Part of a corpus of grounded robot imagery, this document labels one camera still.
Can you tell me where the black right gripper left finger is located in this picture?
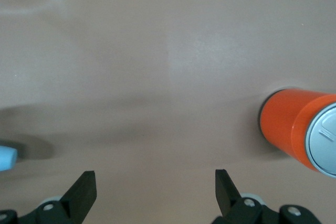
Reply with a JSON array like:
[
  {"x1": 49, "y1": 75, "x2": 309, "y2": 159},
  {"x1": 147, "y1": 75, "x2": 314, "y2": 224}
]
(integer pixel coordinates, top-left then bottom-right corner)
[{"x1": 18, "y1": 170, "x2": 98, "y2": 224}]

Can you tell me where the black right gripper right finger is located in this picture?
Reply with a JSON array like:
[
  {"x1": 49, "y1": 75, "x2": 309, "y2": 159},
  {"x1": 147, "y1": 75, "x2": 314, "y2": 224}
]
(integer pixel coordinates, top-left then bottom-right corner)
[{"x1": 211, "y1": 168, "x2": 279, "y2": 224}]

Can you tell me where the orange can with grey lid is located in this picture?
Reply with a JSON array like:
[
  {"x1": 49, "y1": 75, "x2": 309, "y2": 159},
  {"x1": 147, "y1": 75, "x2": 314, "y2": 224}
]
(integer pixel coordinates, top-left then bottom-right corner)
[{"x1": 258, "y1": 87, "x2": 336, "y2": 179}]

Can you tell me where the light blue cup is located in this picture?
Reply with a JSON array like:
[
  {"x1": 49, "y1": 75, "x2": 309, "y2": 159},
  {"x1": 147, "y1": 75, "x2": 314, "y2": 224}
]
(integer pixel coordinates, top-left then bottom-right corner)
[{"x1": 0, "y1": 144, "x2": 18, "y2": 173}]

